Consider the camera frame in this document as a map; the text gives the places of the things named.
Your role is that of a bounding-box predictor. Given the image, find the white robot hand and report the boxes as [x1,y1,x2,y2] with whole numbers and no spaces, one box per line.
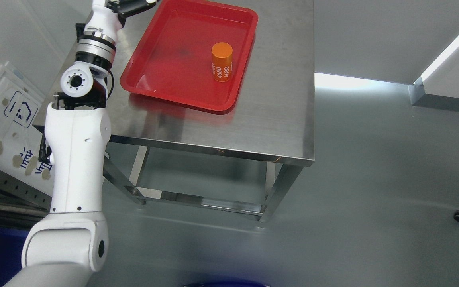
[83,0,158,40]

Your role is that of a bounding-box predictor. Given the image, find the orange cylindrical capacitor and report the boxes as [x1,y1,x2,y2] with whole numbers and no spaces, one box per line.
[211,42,233,82]

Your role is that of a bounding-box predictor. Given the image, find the blue robot base edge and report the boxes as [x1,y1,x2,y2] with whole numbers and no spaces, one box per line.
[182,281,269,287]

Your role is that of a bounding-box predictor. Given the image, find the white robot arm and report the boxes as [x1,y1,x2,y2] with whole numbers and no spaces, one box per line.
[6,0,157,287]

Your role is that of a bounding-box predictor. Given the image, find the red plastic tray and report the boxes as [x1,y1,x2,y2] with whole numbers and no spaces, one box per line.
[120,0,259,114]

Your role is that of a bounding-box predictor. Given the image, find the stainless steel table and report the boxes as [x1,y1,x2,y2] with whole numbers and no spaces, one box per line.
[32,0,316,223]

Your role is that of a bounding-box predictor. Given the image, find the white sign board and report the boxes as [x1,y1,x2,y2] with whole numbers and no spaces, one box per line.
[0,62,53,195]

